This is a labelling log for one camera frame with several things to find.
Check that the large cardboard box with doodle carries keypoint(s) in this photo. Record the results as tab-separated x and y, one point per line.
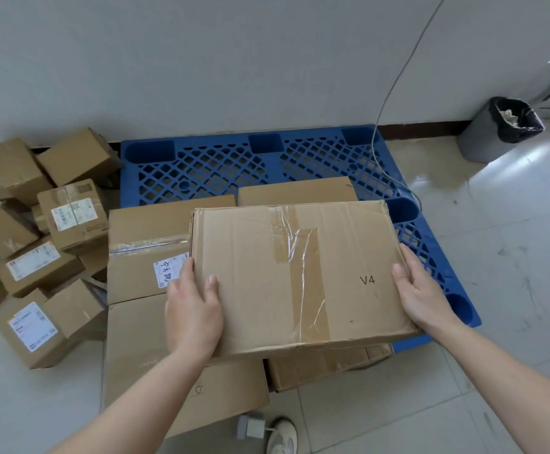
133	340

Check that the person's left hand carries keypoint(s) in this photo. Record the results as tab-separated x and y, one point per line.
192	316

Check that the person's left thumb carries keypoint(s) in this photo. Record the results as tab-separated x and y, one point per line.
211	290

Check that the plain flat cardboard box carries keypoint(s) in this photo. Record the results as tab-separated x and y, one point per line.
298	190

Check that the blue plastic pallet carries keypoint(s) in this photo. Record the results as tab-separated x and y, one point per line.
208	160

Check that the pile of small cardboard parcels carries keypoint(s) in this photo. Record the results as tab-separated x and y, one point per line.
71	217

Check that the person's right hand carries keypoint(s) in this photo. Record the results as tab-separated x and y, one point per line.
426	302

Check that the person's right forearm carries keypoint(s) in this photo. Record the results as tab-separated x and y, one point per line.
507	382

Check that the large taped cardboard box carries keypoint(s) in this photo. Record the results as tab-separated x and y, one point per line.
275	288

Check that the grey trash bin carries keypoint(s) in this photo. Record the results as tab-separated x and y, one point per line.
481	134

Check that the small grey block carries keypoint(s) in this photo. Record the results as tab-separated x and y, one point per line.
251	426

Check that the person's left forearm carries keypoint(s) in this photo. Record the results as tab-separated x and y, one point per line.
138	401

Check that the black bin liner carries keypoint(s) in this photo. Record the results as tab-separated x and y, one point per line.
514	122

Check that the person's white shoe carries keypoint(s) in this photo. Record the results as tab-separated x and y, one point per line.
282	437

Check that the person's right thumb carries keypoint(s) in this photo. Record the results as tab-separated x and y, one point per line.
399	278

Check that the low cardboard box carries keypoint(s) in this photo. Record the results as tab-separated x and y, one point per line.
313	366

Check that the cardboard box with handwritten label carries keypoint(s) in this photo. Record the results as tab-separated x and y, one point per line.
142	222

